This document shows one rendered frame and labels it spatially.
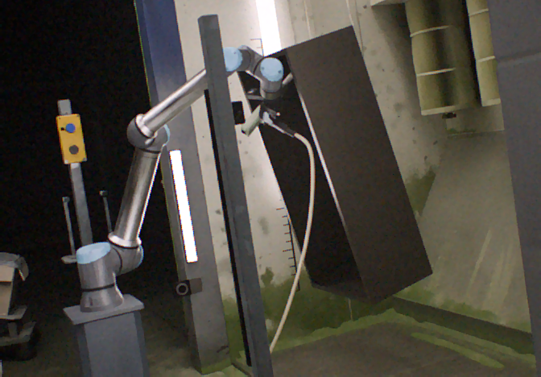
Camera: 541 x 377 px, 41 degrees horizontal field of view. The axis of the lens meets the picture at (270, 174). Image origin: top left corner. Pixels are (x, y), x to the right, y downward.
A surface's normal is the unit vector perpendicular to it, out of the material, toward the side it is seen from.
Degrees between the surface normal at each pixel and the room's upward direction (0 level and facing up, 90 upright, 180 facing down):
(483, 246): 57
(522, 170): 90
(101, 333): 90
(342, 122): 91
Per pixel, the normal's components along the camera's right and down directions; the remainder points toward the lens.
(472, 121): -0.91, 0.16
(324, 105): 0.40, 0.00
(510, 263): -0.84, -0.40
